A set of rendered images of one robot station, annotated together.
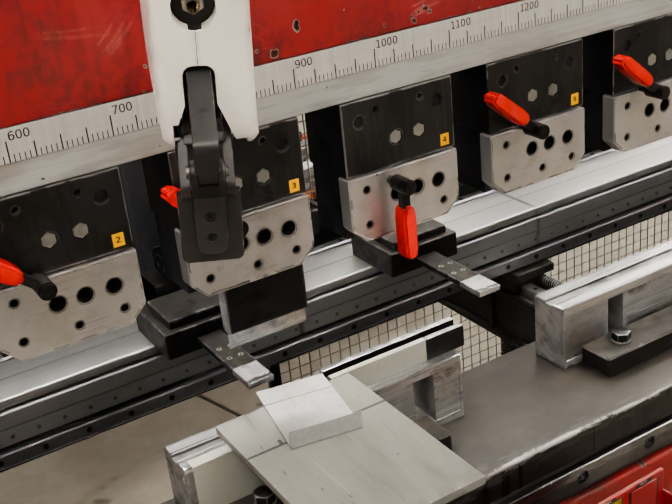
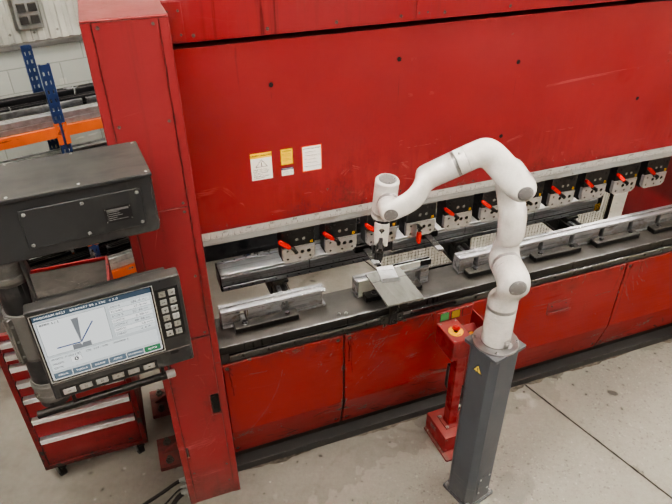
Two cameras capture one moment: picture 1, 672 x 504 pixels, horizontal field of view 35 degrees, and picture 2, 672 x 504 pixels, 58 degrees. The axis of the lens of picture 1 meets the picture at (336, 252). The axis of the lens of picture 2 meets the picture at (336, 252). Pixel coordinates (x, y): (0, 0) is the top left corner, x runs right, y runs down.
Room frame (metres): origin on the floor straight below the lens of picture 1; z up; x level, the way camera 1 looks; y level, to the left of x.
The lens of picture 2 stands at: (-1.33, -0.07, 2.69)
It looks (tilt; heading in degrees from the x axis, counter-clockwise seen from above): 34 degrees down; 9
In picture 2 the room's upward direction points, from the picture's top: straight up
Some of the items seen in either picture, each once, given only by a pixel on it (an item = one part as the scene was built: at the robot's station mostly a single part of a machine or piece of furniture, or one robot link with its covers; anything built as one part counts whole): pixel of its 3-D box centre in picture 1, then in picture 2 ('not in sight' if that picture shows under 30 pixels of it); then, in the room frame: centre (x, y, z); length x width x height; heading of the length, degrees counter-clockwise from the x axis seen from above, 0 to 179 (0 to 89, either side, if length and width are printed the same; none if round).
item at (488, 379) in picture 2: not in sight; (479, 422); (0.62, -0.43, 0.50); 0.18 x 0.18 x 1.00; 43
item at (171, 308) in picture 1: (214, 335); (367, 249); (1.22, 0.17, 1.01); 0.26 x 0.12 x 0.05; 29
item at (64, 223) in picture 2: not in sight; (87, 291); (0.07, 0.96, 1.53); 0.51 x 0.25 x 0.85; 124
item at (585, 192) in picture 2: not in sight; (589, 181); (1.64, -0.94, 1.26); 0.15 x 0.09 x 0.17; 119
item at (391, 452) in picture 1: (343, 453); (393, 286); (0.95, 0.02, 1.00); 0.26 x 0.18 x 0.01; 29
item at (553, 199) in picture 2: not in sight; (557, 188); (1.55, -0.77, 1.26); 0.15 x 0.09 x 0.17; 119
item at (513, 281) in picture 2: not in sight; (508, 287); (0.59, -0.43, 1.30); 0.19 x 0.12 x 0.24; 11
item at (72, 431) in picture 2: not in sight; (79, 372); (0.65, 1.57, 0.50); 0.50 x 0.50 x 1.00; 29
